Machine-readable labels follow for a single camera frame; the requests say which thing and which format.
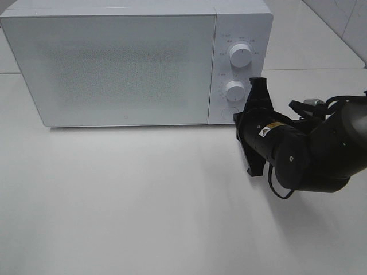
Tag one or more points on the white microwave oven body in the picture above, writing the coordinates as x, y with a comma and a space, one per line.
235, 21

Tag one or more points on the white microwave knob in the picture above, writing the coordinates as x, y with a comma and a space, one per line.
234, 91
240, 54

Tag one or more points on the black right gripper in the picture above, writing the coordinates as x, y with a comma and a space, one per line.
251, 121

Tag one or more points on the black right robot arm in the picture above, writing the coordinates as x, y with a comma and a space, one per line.
318, 152

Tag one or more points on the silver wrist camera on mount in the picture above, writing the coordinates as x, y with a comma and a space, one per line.
314, 102

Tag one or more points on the white microwave door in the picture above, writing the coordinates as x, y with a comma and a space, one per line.
111, 71

